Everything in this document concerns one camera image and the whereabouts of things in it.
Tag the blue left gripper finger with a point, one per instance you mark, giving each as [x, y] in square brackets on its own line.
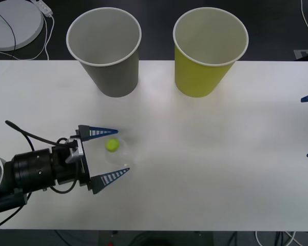
[92, 132]
[98, 182]

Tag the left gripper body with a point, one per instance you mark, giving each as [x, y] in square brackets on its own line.
[72, 174]

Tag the clear bottle with green cap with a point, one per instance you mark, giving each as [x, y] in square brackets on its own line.
[112, 145]

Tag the grey printed sheet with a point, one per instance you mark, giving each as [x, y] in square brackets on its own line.
[301, 53]

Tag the yellow-green plastic bin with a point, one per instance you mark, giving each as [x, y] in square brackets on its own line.
[195, 77]

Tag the white power strip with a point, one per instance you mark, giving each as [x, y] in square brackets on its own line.
[45, 7]

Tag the round grey base plate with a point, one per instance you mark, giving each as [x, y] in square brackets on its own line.
[25, 25]

